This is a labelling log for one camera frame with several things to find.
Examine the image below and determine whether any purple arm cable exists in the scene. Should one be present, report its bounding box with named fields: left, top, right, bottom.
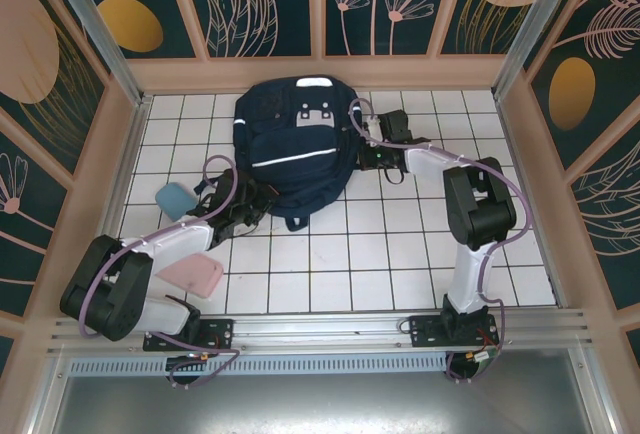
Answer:
left=79, top=154, right=242, bottom=391
left=348, top=98, right=532, bottom=384

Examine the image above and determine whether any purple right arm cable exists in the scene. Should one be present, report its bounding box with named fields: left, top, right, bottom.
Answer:
left=348, top=98, right=532, bottom=384

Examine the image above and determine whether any aluminium frame post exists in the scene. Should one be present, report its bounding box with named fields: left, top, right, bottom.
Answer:
left=40, top=0, right=154, bottom=108
left=492, top=0, right=584, bottom=100

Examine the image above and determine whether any slotted grey cable duct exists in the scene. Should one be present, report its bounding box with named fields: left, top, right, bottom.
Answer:
left=67, top=356, right=451, bottom=376

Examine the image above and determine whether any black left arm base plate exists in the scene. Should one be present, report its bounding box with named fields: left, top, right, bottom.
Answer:
left=143, top=317, right=236, bottom=353

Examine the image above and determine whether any aluminium mounting rail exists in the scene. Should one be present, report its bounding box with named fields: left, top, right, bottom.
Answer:
left=47, top=307, right=596, bottom=358

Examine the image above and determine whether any steel sheet panel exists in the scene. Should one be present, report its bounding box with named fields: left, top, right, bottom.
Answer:
left=47, top=346, right=609, bottom=434

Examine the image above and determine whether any light blue pencil case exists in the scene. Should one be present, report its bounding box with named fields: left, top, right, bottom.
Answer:
left=153, top=182, right=199, bottom=223

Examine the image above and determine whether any pink pencil case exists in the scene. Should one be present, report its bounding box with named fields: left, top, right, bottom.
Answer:
left=154, top=252, right=225, bottom=300

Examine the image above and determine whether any navy blue backpack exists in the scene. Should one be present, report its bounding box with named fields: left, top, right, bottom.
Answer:
left=232, top=73, right=362, bottom=231

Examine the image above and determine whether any aluminium side rail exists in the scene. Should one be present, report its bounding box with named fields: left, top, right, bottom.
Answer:
left=74, top=96, right=152, bottom=316

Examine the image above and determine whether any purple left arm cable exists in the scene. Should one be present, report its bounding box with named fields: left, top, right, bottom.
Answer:
left=79, top=154, right=242, bottom=391

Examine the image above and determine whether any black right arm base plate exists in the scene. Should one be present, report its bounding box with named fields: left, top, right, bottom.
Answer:
left=408, top=311, right=501, bottom=350

